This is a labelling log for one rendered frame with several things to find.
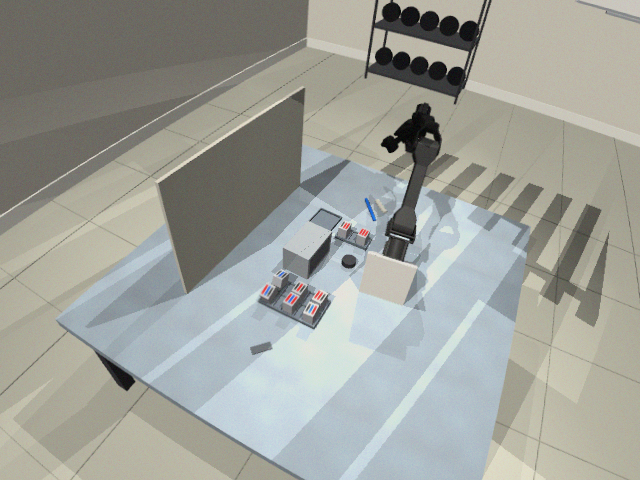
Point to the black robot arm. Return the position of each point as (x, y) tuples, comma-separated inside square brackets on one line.
[(424, 152)]

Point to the dark grey cylinder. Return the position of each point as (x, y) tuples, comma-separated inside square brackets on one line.
[(348, 261)]

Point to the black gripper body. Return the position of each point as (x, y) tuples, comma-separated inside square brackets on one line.
[(391, 143)]

